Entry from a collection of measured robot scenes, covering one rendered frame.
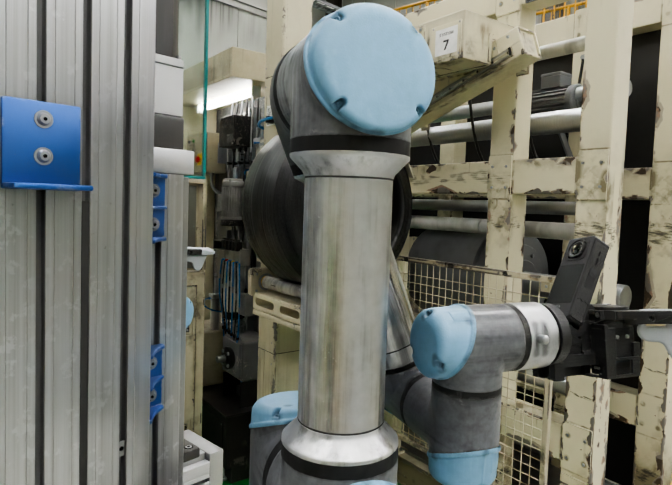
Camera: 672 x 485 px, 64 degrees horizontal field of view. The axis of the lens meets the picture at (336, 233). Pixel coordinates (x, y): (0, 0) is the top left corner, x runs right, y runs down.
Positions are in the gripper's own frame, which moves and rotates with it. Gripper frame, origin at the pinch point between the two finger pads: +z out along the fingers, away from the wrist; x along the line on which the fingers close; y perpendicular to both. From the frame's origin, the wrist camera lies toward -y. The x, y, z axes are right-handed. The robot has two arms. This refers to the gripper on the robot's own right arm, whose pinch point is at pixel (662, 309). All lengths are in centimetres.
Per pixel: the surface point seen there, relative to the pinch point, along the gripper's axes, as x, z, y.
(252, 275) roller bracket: -138, -24, -5
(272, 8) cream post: -138, -16, -104
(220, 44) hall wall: -1112, 118, -512
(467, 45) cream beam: -82, 30, -73
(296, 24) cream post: -133, -8, -97
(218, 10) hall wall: -1100, 112, -583
